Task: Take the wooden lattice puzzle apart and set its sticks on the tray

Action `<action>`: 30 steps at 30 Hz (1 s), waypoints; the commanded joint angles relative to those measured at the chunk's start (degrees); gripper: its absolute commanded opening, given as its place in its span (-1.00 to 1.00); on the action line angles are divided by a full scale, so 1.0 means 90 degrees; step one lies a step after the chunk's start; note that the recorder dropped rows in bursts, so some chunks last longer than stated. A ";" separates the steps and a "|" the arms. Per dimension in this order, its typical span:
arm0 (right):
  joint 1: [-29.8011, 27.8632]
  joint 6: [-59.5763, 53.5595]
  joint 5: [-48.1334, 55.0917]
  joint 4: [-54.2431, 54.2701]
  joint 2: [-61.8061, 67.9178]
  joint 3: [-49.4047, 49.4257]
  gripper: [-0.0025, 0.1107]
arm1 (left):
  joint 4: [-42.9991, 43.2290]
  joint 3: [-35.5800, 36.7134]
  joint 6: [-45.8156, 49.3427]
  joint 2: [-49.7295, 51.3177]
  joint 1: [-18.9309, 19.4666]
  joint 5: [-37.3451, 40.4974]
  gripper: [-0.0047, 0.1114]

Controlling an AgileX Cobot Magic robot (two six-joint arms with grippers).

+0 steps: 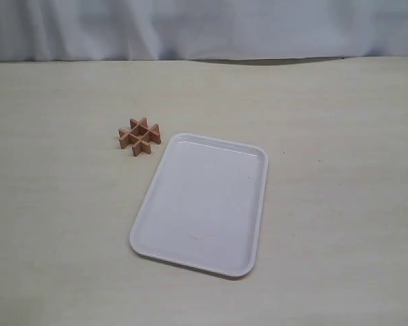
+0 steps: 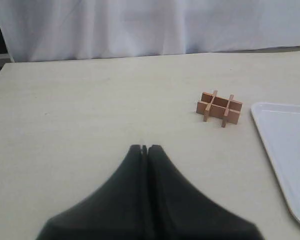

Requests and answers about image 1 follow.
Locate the wooden notched puzzle piece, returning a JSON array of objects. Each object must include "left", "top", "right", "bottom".
[
  {"left": 118, "top": 128, "right": 140, "bottom": 149},
  {"left": 138, "top": 124, "right": 162, "bottom": 145},
  {"left": 130, "top": 117, "right": 149, "bottom": 137},
  {"left": 129, "top": 135, "right": 152, "bottom": 157}
]

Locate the white fabric backdrop curtain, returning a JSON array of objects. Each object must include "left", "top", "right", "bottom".
[{"left": 0, "top": 1, "right": 408, "bottom": 61}]

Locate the white plastic tray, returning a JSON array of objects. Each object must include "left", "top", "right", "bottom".
[{"left": 129, "top": 132, "right": 269, "bottom": 278}]

